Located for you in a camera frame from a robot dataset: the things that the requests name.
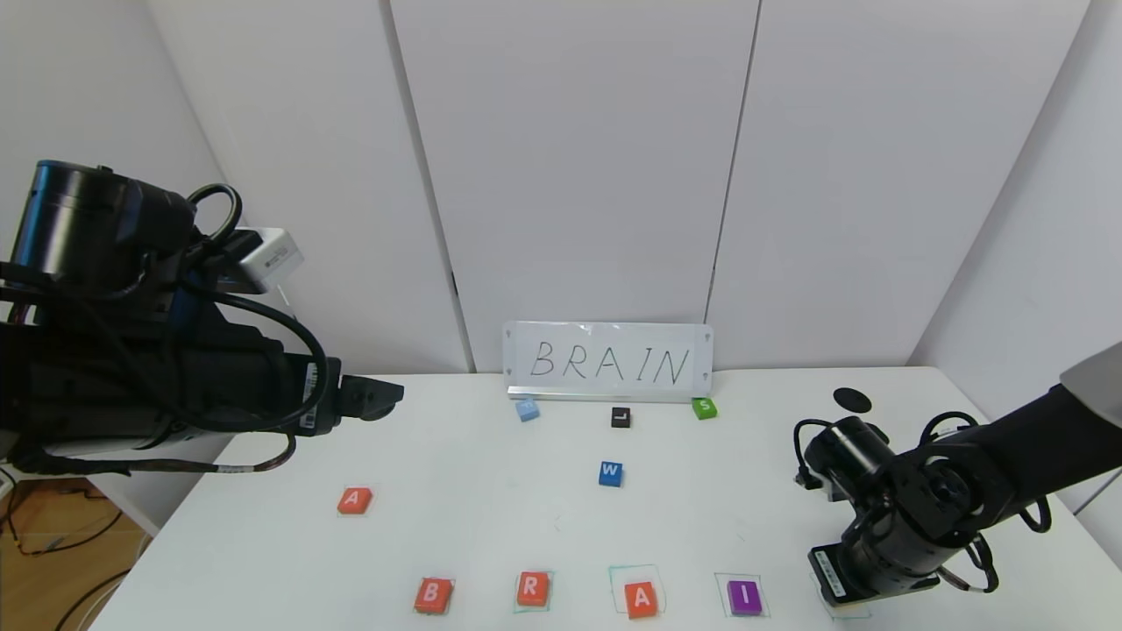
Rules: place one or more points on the orange letter R block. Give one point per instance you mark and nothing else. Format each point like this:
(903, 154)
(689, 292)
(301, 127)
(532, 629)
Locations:
(533, 589)

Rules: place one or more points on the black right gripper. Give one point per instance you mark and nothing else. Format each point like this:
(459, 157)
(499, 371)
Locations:
(835, 577)

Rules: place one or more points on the light blue letter block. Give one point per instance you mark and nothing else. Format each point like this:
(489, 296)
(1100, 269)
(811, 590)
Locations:
(527, 408)

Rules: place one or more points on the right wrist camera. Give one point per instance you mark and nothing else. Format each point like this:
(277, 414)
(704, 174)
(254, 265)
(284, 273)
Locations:
(827, 574)

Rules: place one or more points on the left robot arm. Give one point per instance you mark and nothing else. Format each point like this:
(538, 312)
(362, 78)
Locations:
(88, 223)

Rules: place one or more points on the purple letter I block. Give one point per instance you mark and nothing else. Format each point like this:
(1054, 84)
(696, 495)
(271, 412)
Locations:
(745, 597)

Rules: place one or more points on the orange letter B block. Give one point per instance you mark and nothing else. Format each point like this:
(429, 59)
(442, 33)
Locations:
(433, 595)

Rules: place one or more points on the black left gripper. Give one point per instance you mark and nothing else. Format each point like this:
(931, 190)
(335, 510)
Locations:
(317, 394)

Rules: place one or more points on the white BRAIN sign board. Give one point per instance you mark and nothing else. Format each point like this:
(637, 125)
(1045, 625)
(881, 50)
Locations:
(605, 359)

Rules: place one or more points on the orange letter A block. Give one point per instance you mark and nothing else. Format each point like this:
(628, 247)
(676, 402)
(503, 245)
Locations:
(642, 599)
(354, 500)

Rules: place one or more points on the green letter S block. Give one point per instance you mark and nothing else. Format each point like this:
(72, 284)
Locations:
(705, 407)

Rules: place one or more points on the blue letter W block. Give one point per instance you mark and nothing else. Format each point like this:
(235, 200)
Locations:
(611, 473)

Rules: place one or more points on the black letter L block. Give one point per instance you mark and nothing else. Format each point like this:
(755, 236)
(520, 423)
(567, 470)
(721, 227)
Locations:
(621, 416)

